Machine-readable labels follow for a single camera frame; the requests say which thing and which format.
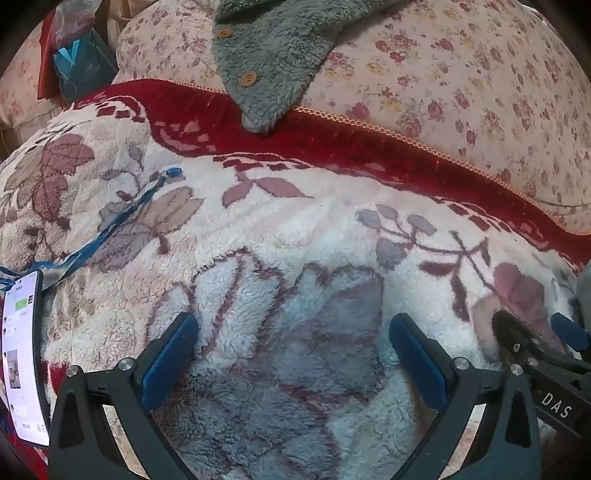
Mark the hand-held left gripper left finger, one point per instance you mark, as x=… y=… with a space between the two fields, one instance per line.
x=170 y=357

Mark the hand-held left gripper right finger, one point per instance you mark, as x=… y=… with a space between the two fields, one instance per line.
x=418 y=364

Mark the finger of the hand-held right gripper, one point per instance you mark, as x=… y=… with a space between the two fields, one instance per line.
x=521 y=339
x=570 y=331

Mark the grey pants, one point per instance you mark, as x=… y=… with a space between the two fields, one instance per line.
x=584 y=281

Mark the white smartphone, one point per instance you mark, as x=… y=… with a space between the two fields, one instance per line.
x=23 y=360

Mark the floral fleece blanket red border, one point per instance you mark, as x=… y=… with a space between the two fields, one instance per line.
x=295 y=221

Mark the floral rose print quilt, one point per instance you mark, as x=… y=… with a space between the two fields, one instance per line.
x=461 y=92

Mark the blue plastic bag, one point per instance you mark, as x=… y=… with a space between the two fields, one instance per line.
x=83 y=69

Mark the floral pillow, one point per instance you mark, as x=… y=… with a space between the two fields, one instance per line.
x=21 y=83

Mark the grey fleece jacket wooden buttons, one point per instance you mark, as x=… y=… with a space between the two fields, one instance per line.
x=277 y=60

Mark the red cloth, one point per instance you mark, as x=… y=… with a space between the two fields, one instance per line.
x=46 y=60

